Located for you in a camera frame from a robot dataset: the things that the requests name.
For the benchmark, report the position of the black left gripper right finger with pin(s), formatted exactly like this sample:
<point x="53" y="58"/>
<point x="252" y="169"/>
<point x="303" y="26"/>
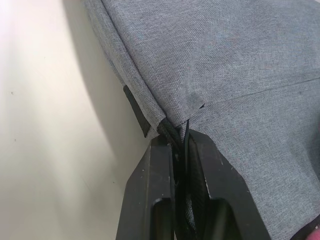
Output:
<point x="225" y="200"/>

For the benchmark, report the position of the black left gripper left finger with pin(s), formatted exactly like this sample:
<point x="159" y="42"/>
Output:
<point x="145" y="200"/>

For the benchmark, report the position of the pink and white plush charm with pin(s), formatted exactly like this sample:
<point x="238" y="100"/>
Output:
<point x="316" y="236"/>

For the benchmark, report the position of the grey laptop bag black trim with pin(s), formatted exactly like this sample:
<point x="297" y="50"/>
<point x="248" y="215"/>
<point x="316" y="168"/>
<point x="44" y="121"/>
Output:
<point x="225" y="62"/>

